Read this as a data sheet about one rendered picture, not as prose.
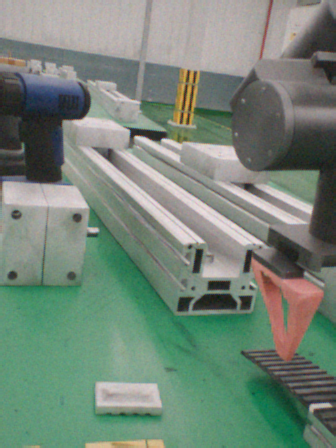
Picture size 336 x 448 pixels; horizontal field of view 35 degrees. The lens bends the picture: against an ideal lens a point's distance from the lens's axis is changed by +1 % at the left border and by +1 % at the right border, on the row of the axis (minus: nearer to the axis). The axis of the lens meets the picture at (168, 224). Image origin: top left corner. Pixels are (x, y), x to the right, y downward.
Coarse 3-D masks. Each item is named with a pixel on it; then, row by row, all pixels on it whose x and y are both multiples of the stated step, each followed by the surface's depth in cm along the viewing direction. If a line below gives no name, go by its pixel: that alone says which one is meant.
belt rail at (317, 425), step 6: (312, 414) 40; (312, 420) 40; (318, 420) 39; (306, 426) 41; (312, 426) 41; (318, 426) 39; (324, 426) 39; (306, 432) 41; (312, 432) 40; (318, 432) 40; (324, 432) 39; (306, 438) 41; (312, 438) 40; (318, 438) 39; (324, 438) 40; (330, 438) 38; (312, 444) 40; (318, 444) 39; (324, 444) 39; (330, 444) 39
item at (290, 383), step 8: (288, 376) 43; (296, 376) 43; (304, 376) 43; (312, 376) 44; (320, 376) 44; (328, 376) 44; (288, 384) 42; (296, 384) 42; (304, 384) 42; (312, 384) 42; (320, 384) 42; (328, 384) 43
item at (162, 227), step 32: (64, 160) 118; (96, 160) 93; (128, 160) 99; (96, 192) 94; (128, 192) 74; (160, 192) 82; (128, 224) 73; (160, 224) 62; (192, 224) 71; (224, 224) 64; (160, 256) 62; (192, 256) 56; (224, 256) 62; (160, 288) 61; (192, 288) 58; (224, 288) 60; (256, 288) 60
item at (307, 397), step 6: (294, 390) 41; (300, 390) 41; (306, 390) 41; (312, 390) 41; (318, 390) 41; (324, 390) 41; (330, 390) 42; (300, 396) 41; (306, 396) 40; (312, 396) 40; (318, 396) 40; (324, 396) 41; (330, 396) 41; (300, 402) 40; (306, 402) 40; (312, 402) 40; (318, 402) 40; (324, 402) 40; (330, 402) 40
